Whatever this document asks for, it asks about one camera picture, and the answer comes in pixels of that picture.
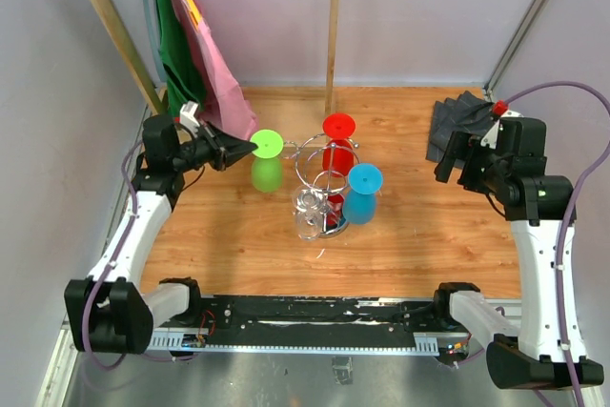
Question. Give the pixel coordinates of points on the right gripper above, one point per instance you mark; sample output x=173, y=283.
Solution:
x=466, y=147

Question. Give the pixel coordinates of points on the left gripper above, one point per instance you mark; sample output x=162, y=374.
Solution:
x=234, y=148

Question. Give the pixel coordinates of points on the green wine glass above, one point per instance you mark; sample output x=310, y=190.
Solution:
x=267, y=170

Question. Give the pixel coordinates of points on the red wine glass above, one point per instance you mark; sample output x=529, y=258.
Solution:
x=339, y=157

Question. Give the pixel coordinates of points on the blue wine glass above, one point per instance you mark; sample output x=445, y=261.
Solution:
x=364, y=180

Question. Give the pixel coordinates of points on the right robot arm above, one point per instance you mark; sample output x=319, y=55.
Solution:
x=546, y=350

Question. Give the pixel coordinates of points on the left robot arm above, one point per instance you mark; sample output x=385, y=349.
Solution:
x=106, y=310

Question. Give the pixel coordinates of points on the clear wine glass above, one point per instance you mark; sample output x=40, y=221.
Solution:
x=311, y=211

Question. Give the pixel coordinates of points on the wooden clothes rack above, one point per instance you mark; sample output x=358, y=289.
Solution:
x=295, y=112

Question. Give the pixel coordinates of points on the chrome wine glass rack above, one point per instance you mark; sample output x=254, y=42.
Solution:
x=307, y=160

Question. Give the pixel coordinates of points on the grey folded cloth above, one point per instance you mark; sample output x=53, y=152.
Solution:
x=466, y=113

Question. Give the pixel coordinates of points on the pink garment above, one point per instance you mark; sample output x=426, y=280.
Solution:
x=225, y=105

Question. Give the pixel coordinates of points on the green garment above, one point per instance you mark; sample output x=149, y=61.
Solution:
x=184, y=82

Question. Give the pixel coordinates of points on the grey-blue hanger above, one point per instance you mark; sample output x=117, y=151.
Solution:
x=151, y=20

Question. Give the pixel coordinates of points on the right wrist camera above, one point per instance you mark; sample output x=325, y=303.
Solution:
x=499, y=111

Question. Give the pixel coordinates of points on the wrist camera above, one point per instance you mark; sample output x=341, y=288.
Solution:
x=499, y=111
x=188, y=117

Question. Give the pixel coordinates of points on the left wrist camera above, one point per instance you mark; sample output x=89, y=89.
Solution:
x=188, y=117

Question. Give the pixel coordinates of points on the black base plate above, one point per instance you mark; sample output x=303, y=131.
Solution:
x=310, y=322

